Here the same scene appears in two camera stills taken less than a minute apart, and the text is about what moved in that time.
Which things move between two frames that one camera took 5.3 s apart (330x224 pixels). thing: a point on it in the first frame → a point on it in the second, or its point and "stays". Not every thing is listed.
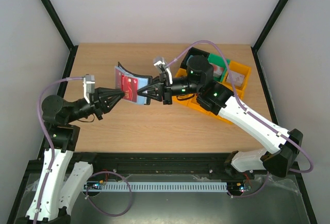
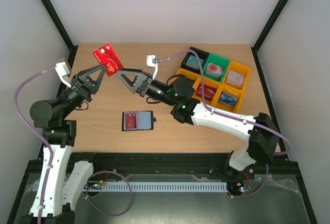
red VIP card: (130, 85) → (106, 56)
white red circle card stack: (217, 70) stays
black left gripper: (99, 106) → (85, 86)
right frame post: (273, 16) stays
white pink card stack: (238, 79) stays
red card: (118, 79) → (130, 121)
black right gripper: (166, 90) → (144, 85)
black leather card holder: (130, 83) → (137, 121)
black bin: (193, 51) stays
